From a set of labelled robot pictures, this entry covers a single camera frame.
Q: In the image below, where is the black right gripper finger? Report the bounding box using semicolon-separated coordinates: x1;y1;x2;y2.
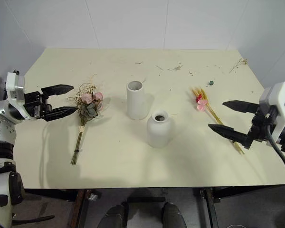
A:
222;100;260;114
208;123;253;150

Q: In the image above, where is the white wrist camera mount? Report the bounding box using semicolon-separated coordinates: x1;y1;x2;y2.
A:
258;81;285;145
5;69;26;105

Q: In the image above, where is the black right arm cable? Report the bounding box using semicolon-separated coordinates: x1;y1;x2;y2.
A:
264;113;285;192

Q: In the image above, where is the dried pink rose bouquet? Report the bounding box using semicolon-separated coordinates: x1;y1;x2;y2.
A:
66;74;104;166

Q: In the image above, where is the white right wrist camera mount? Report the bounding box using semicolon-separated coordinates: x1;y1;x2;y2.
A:
258;81;285;145

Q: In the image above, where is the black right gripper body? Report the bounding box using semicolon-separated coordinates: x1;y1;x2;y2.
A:
247;105;269;143

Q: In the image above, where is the small dried twig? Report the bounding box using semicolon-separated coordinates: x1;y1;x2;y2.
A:
167;64;184;72

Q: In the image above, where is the dark rounded shape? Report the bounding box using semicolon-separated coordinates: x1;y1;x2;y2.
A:
161;201;189;228
101;201;129;228

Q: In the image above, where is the white cylinder vase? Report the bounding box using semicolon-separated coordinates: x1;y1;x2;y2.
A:
126;80;150;120

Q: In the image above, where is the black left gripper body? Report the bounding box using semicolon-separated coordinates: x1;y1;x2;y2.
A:
23;91;54;120

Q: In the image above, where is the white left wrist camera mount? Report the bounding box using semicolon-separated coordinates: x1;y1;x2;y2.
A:
5;69;26;105

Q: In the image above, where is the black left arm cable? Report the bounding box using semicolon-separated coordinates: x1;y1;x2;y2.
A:
11;214;56;226

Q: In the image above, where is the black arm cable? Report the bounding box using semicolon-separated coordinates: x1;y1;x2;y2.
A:
264;113;285;192
11;214;56;226

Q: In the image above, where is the wheat and pink flower bundle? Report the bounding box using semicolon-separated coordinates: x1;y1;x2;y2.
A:
191;86;246;155

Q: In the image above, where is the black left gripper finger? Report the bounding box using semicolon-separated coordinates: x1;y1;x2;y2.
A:
40;84;75;97
38;106;79;123

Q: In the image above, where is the small silver bracket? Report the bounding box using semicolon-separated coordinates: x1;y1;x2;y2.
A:
88;192;102;202

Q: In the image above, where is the white narrow-neck bottle vase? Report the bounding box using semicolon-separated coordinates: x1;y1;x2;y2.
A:
146;110;176;149

